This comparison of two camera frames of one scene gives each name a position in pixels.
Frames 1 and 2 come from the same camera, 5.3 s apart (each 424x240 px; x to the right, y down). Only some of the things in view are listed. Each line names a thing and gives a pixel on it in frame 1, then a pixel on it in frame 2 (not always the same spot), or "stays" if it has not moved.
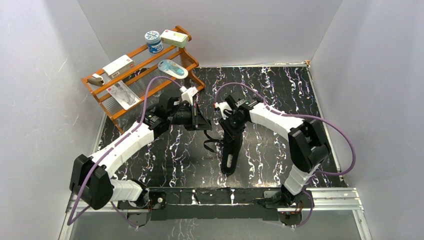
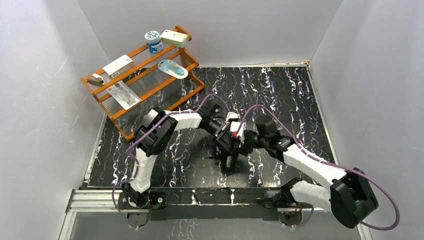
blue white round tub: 154,41 stays
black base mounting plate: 202,203 stays
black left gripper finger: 203,124 -> 223,152
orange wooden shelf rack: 127,86 stays
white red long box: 119,66 stays
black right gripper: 230,134 -> 244,150
